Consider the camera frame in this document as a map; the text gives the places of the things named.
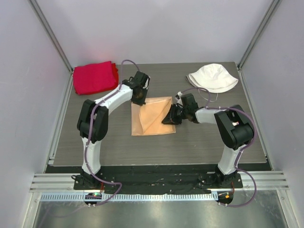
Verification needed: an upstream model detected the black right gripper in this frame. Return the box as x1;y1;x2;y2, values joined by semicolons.
162;104;189;125

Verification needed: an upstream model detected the beige satin napkin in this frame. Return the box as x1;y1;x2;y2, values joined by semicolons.
131;96;176;136

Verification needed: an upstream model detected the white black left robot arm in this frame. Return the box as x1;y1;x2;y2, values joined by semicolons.
77;71;150;190

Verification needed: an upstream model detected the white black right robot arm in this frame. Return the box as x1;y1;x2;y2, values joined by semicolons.
161;94;256;188

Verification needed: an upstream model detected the red folded cloth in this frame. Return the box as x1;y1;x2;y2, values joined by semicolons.
73;61;119;95

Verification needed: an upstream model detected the white bucket hat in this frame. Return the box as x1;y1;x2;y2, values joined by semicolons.
185;63;238;103

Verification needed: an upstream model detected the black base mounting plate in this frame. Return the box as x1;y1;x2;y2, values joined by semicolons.
45;163;245;194

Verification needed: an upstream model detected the white slotted cable duct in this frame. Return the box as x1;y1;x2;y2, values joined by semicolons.
40;192;218;202

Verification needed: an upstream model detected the aluminium frame rail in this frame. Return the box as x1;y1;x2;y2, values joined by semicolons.
30;171;289;195

